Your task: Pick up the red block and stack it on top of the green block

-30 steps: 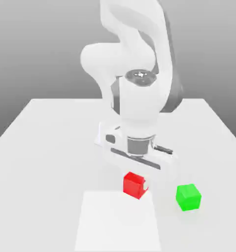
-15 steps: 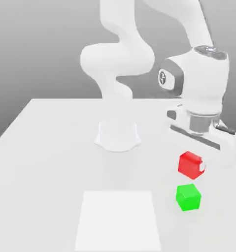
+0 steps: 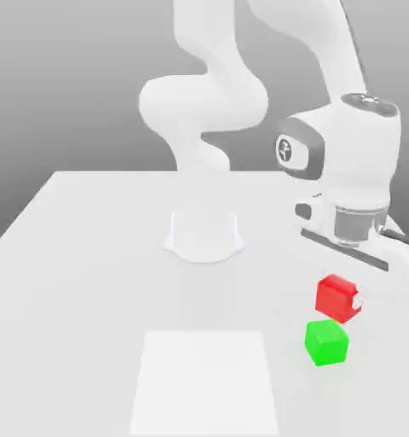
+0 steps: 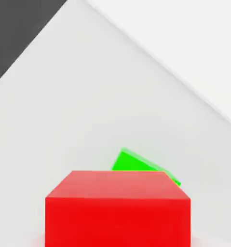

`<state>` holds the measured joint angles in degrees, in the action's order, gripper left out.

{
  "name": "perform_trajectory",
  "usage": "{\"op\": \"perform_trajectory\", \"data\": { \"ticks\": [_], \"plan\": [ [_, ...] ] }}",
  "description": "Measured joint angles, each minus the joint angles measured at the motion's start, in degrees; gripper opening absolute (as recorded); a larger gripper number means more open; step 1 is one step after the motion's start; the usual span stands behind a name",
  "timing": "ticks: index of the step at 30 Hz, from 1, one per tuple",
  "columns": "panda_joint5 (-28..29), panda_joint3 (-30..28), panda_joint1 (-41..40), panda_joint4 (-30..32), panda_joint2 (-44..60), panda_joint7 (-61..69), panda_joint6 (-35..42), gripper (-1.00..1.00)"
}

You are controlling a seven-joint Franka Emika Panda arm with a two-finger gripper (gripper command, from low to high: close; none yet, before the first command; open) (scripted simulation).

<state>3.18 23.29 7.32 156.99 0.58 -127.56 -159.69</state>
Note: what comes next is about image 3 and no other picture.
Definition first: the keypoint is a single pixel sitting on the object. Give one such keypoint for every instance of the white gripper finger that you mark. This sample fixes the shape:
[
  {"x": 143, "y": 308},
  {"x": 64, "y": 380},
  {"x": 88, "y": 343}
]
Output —
[{"x": 358, "y": 301}]

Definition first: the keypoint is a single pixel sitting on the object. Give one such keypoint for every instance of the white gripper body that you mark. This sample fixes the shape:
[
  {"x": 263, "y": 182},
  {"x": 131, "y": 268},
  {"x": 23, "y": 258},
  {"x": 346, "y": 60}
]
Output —
[{"x": 347, "y": 252}]

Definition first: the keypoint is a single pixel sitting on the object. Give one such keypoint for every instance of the small red cube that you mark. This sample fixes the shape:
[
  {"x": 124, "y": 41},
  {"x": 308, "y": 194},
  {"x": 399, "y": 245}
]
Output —
[{"x": 330, "y": 300}]

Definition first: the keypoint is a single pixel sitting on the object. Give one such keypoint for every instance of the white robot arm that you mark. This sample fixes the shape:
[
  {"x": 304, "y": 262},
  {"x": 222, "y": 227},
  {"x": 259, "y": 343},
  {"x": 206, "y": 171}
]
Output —
[{"x": 204, "y": 102}]

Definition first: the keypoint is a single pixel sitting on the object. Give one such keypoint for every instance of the small green cube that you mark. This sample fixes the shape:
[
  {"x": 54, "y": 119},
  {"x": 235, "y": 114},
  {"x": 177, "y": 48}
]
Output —
[{"x": 325, "y": 344}]

